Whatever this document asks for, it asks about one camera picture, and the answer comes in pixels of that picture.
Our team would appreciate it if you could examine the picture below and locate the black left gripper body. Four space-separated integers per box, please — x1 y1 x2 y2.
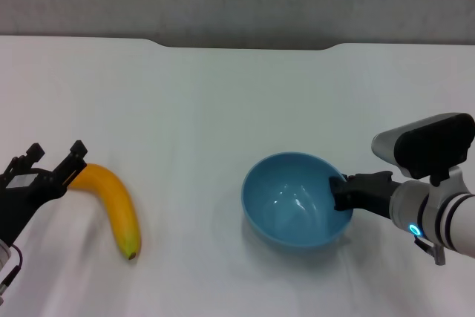
0 168 68 244

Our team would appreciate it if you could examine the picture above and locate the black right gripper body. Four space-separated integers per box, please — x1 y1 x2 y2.
348 171 404 220

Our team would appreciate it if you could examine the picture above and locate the yellow banana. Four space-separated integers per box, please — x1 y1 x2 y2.
68 163 143 261

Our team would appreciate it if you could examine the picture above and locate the blue bowl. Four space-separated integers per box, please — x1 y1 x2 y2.
241 151 356 252

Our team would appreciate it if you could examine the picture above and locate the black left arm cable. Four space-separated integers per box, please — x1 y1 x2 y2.
0 244 24 290

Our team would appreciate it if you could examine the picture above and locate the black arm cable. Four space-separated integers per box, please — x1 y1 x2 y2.
0 244 24 290
413 237 446 267

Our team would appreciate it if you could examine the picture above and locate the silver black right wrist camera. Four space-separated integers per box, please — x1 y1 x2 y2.
372 112 475 186

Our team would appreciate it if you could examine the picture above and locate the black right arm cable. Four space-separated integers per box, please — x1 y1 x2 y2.
413 237 446 267

